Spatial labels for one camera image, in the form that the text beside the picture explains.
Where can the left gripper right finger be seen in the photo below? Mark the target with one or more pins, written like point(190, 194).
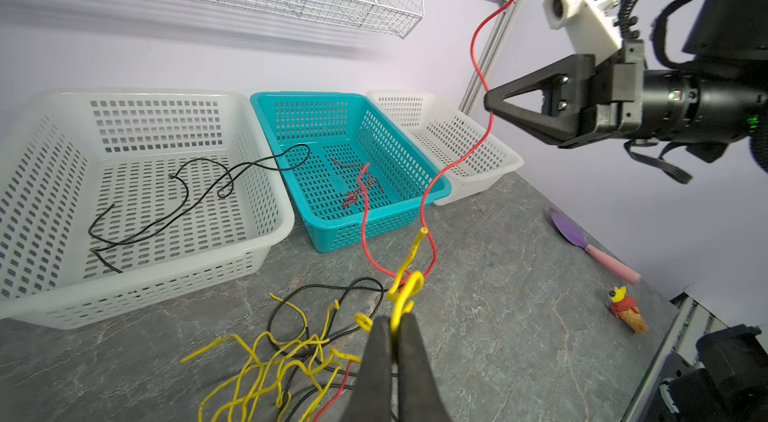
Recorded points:
point(418, 395)

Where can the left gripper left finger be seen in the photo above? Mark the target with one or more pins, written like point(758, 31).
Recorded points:
point(372, 392)

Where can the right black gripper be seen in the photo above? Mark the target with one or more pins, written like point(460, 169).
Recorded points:
point(710, 92)

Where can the right white plastic basket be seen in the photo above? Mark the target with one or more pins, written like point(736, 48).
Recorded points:
point(444, 134)

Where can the white plastic basket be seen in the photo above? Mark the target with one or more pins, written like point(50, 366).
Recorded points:
point(114, 200)
point(444, 134)

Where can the purple plastic spoon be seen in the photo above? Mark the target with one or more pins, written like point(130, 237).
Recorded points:
point(571, 232)

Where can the toy ice cream cone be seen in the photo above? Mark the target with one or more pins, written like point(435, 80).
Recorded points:
point(624, 308)

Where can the teal plastic basket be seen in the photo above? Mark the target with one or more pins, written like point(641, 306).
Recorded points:
point(351, 171)

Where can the left white plastic basket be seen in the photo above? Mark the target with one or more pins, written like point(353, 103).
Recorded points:
point(114, 200)

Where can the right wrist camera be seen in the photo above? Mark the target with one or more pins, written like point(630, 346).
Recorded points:
point(591, 25)

